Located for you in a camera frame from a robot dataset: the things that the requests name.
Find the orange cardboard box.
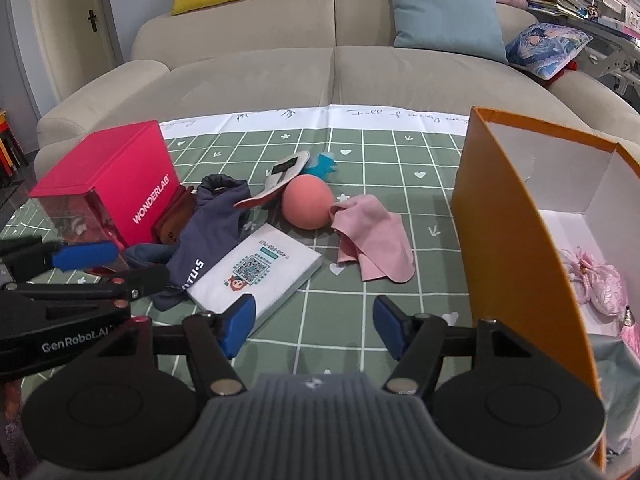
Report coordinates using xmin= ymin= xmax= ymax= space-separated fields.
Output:
xmin=435 ymin=108 xmax=639 ymax=479

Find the anime print pillow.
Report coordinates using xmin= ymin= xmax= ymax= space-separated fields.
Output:
xmin=506 ymin=23 xmax=592 ymax=80

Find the light blue cushion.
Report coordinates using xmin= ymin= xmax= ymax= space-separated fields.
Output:
xmin=392 ymin=0 xmax=506 ymax=63

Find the purple fluffy clothing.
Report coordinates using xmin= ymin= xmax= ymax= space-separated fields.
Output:
xmin=1 ymin=380 xmax=32 ymax=479

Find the brown red cloth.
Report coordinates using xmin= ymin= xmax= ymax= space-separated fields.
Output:
xmin=153 ymin=185 xmax=196 ymax=245

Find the pink shiny drawstring pouch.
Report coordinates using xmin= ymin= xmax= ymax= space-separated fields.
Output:
xmin=560 ymin=247 xmax=629 ymax=320

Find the pink ball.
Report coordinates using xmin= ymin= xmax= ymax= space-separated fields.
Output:
xmin=281 ymin=174 xmax=334 ymax=230

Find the cluttered white desk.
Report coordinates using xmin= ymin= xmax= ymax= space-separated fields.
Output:
xmin=526 ymin=0 xmax=639 ymax=96

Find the red transparent storage box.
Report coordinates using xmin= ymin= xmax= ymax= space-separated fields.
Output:
xmin=30 ymin=122 xmax=180 ymax=249

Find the white tissue pack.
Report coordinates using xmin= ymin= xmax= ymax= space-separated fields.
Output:
xmin=188 ymin=224 xmax=322 ymax=327

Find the navy blue headband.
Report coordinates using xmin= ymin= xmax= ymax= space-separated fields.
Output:
xmin=124 ymin=174 xmax=250 ymax=312

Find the pink cloth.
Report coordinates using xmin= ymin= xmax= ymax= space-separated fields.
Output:
xmin=330 ymin=194 xmax=416 ymax=284

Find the cream door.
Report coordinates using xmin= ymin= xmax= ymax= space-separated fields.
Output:
xmin=32 ymin=0 xmax=116 ymax=101

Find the blue plush toy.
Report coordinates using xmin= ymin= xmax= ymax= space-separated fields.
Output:
xmin=302 ymin=152 xmax=337 ymax=182

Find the silver grey fabric pouch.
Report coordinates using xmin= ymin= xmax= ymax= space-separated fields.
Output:
xmin=589 ymin=334 xmax=639 ymax=455

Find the beige fabric sofa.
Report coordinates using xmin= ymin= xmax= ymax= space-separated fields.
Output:
xmin=35 ymin=0 xmax=639 ymax=177

